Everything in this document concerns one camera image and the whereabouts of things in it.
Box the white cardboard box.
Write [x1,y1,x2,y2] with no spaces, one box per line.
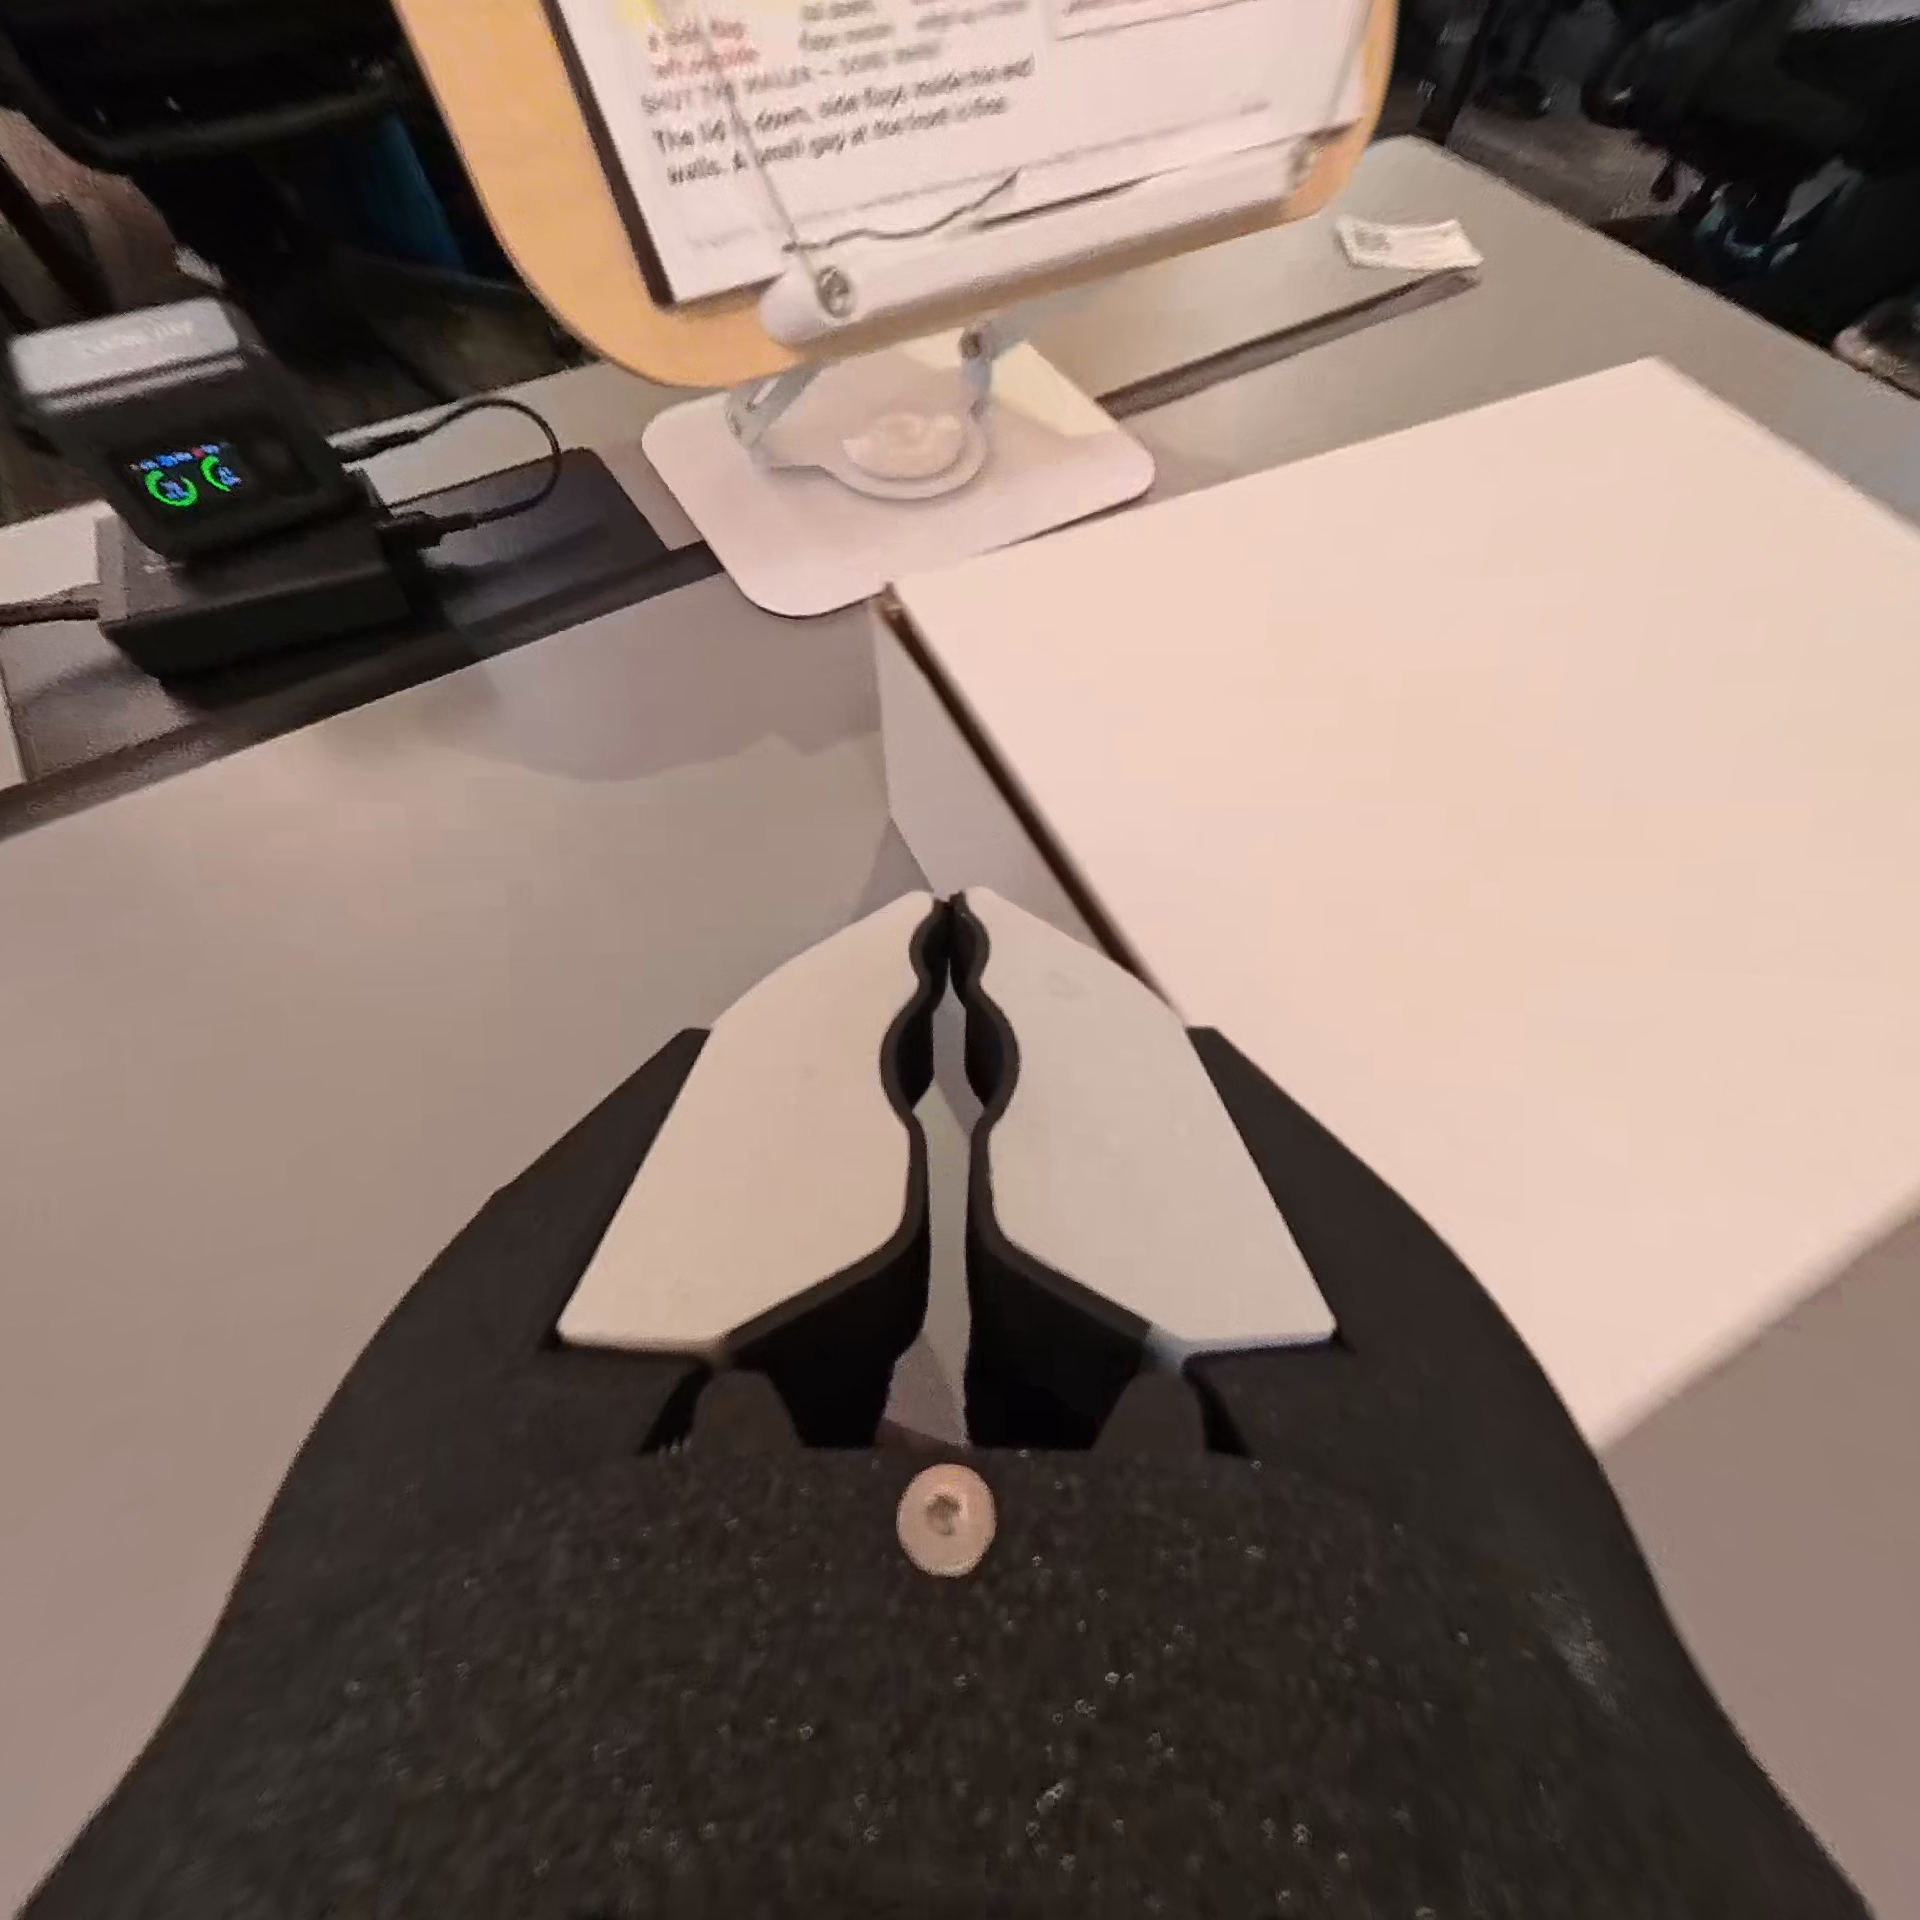
[873,356,1920,1453]

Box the black charging case with display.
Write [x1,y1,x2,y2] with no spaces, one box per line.
[7,296,366,561]

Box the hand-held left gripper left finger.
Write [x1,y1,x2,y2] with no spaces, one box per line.
[557,892,953,1453]

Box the black power brick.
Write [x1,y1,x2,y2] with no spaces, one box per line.
[94,504,445,681]

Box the wooden clipboard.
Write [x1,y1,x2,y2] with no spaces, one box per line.
[394,0,1403,395]

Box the black cable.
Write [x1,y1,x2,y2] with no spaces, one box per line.
[327,395,567,531]

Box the printed instruction sheet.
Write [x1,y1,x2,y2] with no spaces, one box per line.
[546,0,1374,308]

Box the white paper label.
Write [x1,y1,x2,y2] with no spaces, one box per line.
[1333,215,1485,277]

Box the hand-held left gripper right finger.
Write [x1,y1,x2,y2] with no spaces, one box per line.
[953,888,1337,1453]

